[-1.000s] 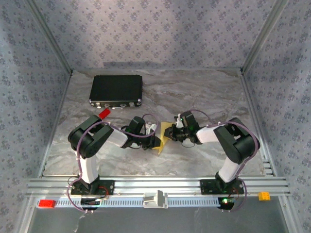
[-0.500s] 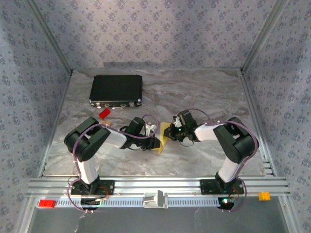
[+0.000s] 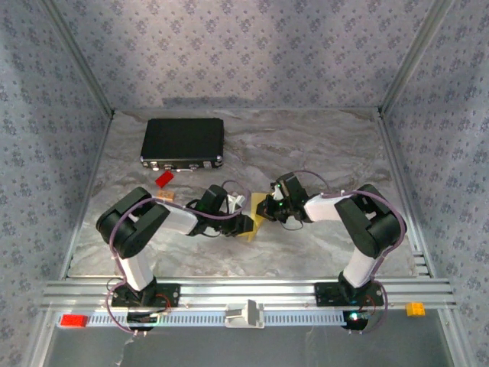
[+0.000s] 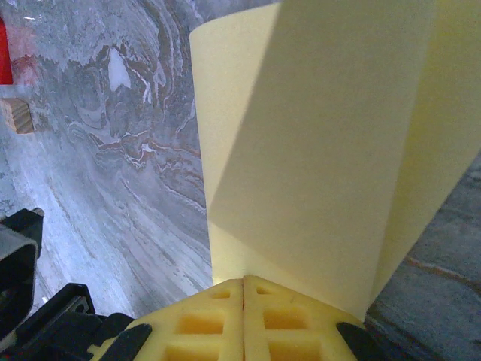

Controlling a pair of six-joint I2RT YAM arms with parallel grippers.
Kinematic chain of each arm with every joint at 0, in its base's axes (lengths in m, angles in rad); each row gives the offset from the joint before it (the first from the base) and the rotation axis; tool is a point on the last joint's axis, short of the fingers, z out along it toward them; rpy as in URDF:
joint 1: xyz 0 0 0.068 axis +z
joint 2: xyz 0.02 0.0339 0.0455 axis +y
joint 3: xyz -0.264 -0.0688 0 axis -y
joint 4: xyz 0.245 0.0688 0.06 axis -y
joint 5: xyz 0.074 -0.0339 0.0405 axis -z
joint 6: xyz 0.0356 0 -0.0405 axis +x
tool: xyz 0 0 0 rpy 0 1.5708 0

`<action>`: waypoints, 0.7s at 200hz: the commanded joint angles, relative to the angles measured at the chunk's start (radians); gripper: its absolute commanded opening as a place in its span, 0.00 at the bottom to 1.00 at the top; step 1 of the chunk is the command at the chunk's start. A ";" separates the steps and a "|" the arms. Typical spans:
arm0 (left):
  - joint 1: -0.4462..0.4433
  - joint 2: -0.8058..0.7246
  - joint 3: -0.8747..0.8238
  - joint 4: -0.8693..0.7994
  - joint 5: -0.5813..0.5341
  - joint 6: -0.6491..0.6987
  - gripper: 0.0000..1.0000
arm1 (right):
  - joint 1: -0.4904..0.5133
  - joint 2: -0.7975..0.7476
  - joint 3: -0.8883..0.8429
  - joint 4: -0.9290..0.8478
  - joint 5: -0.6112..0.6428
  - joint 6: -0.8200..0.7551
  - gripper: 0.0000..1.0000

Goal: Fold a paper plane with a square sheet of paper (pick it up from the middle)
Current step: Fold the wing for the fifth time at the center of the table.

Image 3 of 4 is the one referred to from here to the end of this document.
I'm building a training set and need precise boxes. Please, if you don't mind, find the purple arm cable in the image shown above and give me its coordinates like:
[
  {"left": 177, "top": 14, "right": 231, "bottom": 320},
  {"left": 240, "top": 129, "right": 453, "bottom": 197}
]
[
  {"left": 105, "top": 179, "right": 252, "bottom": 338},
  {"left": 296, "top": 170, "right": 408, "bottom": 336}
]

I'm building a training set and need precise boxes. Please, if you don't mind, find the black hard case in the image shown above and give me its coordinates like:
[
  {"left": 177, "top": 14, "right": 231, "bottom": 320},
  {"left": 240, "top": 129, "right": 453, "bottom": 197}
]
[{"left": 139, "top": 117, "right": 226, "bottom": 171}]

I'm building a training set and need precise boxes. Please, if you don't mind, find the red toy brick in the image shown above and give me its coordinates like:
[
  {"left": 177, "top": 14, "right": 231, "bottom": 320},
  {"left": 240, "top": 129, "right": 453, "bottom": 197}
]
[{"left": 60, "top": 313, "right": 89, "bottom": 329}]

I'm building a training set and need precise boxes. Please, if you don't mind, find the black control board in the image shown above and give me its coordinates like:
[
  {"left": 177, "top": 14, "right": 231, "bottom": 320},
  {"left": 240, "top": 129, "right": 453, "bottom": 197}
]
[
  {"left": 342, "top": 309, "right": 371, "bottom": 332},
  {"left": 126, "top": 311, "right": 160, "bottom": 332}
]

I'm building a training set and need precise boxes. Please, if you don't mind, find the aluminium frame post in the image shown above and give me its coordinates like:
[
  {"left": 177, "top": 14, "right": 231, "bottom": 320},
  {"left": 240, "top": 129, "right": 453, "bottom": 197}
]
[
  {"left": 40, "top": 0, "right": 116, "bottom": 115},
  {"left": 377, "top": 0, "right": 458, "bottom": 115}
]

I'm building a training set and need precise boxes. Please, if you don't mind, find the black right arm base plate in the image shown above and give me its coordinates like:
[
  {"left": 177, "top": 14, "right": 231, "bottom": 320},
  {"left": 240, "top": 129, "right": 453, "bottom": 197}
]
[{"left": 313, "top": 281, "right": 385, "bottom": 307}]

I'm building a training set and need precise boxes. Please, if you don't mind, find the white centre bracket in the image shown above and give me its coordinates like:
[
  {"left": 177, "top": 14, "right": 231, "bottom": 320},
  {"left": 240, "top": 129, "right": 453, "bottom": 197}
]
[{"left": 224, "top": 299, "right": 265, "bottom": 330}]

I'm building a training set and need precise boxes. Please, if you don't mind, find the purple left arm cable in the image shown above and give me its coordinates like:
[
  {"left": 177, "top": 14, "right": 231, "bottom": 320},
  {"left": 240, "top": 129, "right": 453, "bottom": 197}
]
[{"left": 105, "top": 179, "right": 252, "bottom": 338}]

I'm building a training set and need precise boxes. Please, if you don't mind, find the aluminium mounting rail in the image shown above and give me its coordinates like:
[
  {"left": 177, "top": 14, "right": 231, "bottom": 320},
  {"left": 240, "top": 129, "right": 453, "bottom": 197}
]
[{"left": 41, "top": 278, "right": 458, "bottom": 311}]

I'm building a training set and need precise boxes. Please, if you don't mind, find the small red block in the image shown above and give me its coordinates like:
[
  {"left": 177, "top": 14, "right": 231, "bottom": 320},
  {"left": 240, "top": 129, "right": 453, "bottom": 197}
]
[{"left": 154, "top": 171, "right": 175, "bottom": 189}]

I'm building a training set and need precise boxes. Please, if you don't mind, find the black left control board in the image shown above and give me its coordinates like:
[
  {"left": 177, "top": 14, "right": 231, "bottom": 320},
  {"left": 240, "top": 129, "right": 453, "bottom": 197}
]
[{"left": 126, "top": 311, "right": 160, "bottom": 332}]

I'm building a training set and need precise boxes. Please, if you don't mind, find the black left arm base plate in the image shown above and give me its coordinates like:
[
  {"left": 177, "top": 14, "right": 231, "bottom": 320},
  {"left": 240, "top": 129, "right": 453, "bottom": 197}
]
[{"left": 110, "top": 282, "right": 181, "bottom": 309}]

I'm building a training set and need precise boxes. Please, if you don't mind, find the aluminium side rail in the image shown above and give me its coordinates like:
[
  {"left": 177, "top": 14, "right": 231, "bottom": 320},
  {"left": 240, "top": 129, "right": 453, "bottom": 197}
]
[
  {"left": 376, "top": 110, "right": 435, "bottom": 278},
  {"left": 60, "top": 110, "right": 116, "bottom": 280}
]

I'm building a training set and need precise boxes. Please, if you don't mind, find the white slotted cable duct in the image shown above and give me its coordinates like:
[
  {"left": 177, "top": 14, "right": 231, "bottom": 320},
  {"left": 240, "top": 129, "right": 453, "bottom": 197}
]
[{"left": 57, "top": 310, "right": 370, "bottom": 329}]

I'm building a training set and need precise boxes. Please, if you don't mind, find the black right control board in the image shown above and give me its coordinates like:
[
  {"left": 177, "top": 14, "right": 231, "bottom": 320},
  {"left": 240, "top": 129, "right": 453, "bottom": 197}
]
[{"left": 342, "top": 309, "right": 371, "bottom": 332}]

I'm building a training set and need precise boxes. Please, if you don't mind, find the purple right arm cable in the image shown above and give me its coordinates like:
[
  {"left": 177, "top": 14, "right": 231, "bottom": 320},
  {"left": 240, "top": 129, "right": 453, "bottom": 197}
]
[{"left": 296, "top": 170, "right": 408, "bottom": 336}]

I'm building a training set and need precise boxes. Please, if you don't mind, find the yellow paper sheet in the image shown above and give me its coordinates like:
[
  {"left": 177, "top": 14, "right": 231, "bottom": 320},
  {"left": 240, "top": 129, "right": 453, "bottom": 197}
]
[{"left": 236, "top": 192, "right": 274, "bottom": 242}]

